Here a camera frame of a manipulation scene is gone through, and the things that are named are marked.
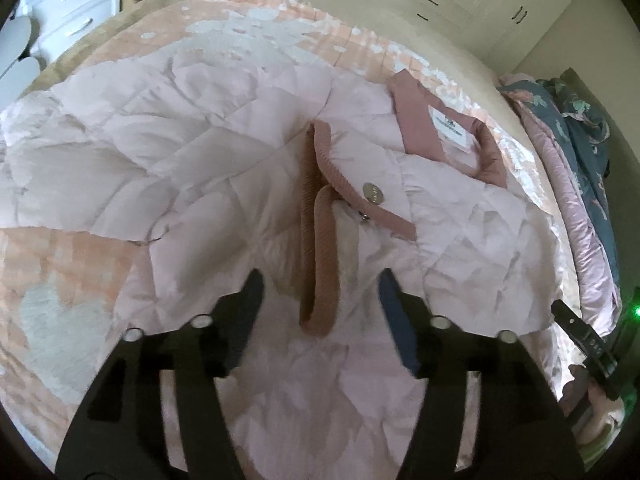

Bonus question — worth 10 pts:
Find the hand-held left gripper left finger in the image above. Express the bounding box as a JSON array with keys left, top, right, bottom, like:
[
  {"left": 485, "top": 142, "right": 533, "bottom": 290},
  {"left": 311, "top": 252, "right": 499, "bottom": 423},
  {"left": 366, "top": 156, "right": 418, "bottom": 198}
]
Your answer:
[{"left": 55, "top": 268, "right": 266, "bottom": 480}]

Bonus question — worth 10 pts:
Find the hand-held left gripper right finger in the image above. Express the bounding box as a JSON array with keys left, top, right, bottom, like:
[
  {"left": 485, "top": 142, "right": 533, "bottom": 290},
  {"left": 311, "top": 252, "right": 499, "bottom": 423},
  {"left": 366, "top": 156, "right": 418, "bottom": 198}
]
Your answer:
[{"left": 377, "top": 268, "right": 586, "bottom": 480}]

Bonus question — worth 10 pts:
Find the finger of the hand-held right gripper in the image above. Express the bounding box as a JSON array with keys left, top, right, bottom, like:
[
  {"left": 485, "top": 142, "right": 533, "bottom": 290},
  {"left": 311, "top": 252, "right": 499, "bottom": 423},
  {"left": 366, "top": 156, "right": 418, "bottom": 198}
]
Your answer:
[{"left": 551, "top": 300, "right": 623, "bottom": 402}]

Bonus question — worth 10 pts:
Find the pink quilted jacket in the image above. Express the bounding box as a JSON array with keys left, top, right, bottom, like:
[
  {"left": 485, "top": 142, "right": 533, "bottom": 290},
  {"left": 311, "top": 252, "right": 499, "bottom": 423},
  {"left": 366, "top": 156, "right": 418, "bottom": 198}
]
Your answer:
[{"left": 0, "top": 62, "right": 558, "bottom": 480}]

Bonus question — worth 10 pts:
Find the person's right hand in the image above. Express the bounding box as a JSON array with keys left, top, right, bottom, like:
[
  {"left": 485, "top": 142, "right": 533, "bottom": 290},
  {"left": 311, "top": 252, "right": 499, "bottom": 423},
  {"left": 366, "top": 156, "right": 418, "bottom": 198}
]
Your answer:
[{"left": 562, "top": 364, "right": 627, "bottom": 441}]

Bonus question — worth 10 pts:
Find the teal and pink floral quilt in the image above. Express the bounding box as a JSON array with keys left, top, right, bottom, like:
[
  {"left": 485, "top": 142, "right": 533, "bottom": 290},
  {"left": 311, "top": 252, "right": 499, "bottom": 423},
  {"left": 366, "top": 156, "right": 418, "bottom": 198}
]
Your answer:
[{"left": 497, "top": 72, "right": 621, "bottom": 341}]

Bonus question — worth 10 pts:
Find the pink and white plush blanket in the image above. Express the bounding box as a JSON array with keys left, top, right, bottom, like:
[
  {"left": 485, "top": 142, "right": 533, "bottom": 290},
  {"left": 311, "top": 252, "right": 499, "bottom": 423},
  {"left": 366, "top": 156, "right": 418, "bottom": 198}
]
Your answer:
[{"left": 0, "top": 0, "right": 581, "bottom": 466}]

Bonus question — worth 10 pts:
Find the bed with beige sheet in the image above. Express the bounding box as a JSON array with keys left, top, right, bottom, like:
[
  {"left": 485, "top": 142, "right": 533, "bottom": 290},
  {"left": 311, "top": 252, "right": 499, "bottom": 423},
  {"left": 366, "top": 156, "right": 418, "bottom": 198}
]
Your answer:
[{"left": 40, "top": 0, "right": 621, "bottom": 480}]

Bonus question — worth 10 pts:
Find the white chair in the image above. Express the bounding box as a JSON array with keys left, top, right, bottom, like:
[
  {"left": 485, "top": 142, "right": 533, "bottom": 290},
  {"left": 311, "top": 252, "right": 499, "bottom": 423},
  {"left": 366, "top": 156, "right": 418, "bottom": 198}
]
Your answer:
[{"left": 0, "top": 15, "right": 41, "bottom": 107}]

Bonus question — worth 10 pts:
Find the white drawer chest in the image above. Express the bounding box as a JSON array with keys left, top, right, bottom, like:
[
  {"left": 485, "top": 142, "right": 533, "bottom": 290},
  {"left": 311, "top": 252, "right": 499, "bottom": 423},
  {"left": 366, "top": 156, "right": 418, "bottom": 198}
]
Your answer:
[{"left": 30, "top": 0, "right": 123, "bottom": 63}]

